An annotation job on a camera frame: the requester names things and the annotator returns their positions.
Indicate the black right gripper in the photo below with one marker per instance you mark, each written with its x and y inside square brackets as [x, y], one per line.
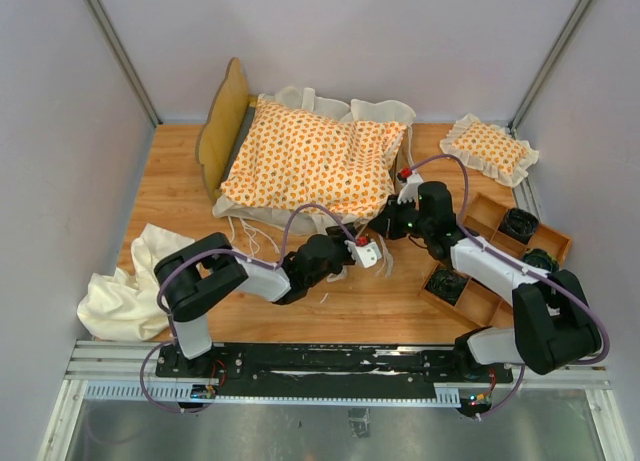
[386, 223]

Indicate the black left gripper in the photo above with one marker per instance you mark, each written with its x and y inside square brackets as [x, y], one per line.
[338, 234]

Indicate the duck print bed cover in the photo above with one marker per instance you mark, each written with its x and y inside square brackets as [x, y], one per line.
[311, 172]

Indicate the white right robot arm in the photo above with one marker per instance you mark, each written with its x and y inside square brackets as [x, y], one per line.
[553, 326]

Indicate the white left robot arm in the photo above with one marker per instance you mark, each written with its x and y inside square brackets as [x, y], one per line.
[196, 278]

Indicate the dark rolled sock lower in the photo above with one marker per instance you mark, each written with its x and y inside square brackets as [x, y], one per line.
[446, 285]

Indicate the dark rolled sock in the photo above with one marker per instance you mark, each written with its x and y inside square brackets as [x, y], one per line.
[446, 285]
[542, 260]
[519, 225]

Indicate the dark rolled sock upper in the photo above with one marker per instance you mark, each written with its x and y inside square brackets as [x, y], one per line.
[519, 225]

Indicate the duck print small pillow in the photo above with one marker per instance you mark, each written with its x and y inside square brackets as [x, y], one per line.
[490, 150]

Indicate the wooden compartment organizer box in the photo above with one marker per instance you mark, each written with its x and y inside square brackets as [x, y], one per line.
[493, 266]

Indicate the cream cloth pile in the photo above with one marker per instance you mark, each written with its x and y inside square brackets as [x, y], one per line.
[122, 307]

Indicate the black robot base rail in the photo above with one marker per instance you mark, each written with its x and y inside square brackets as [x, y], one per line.
[303, 374]

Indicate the wooden pet bed frame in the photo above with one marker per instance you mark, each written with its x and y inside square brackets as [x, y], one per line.
[231, 115]

